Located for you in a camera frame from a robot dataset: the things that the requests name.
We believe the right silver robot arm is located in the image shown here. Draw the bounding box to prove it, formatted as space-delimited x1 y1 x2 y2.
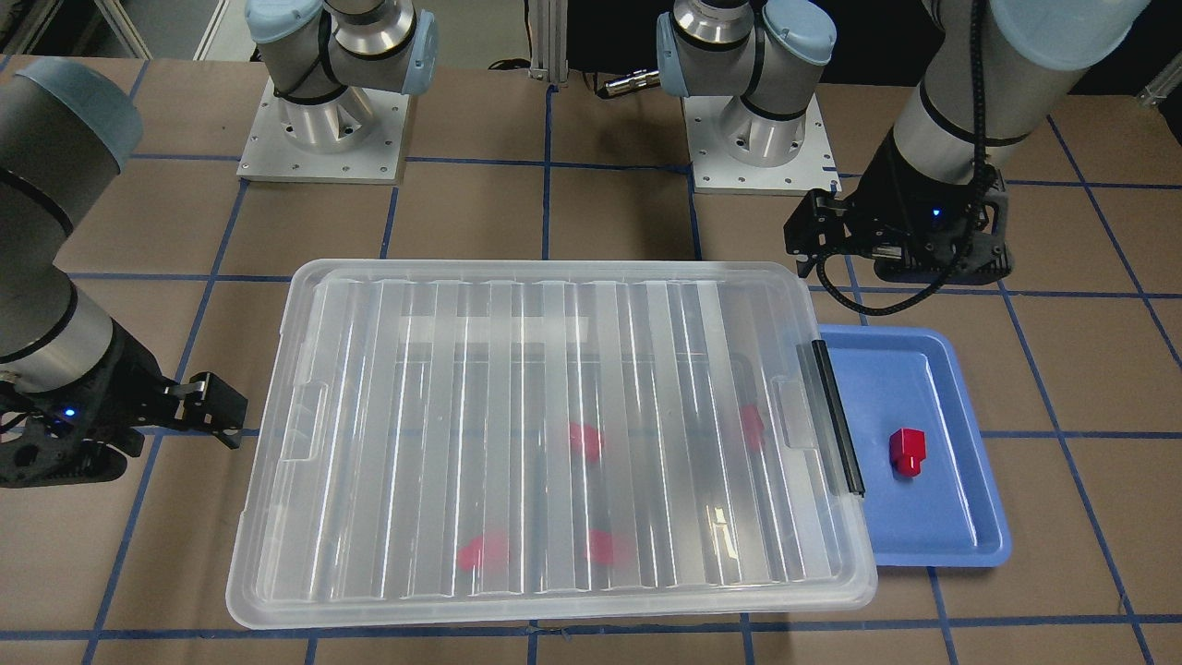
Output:
1 1 440 489

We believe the red hollow block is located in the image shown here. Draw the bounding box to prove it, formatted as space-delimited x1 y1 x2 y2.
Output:
567 420 605 464

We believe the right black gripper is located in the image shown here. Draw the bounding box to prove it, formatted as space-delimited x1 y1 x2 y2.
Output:
1 325 248 489

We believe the blue plastic tray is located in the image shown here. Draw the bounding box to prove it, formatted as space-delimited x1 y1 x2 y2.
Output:
821 324 1013 568

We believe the red block with stud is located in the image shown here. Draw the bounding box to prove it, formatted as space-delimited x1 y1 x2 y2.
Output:
889 428 927 478

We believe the clear plastic box lid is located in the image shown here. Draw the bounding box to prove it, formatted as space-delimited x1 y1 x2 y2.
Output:
225 260 878 630

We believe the red block lying tilted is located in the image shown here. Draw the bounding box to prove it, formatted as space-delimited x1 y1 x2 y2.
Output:
456 532 511 571

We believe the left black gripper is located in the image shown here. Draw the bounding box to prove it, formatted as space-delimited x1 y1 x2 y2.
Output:
784 135 1014 285

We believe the black box handle clip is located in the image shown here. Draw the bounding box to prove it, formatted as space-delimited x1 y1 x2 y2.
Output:
810 338 865 497

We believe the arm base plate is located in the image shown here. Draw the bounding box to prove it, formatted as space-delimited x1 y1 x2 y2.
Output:
682 90 843 195
236 82 416 185

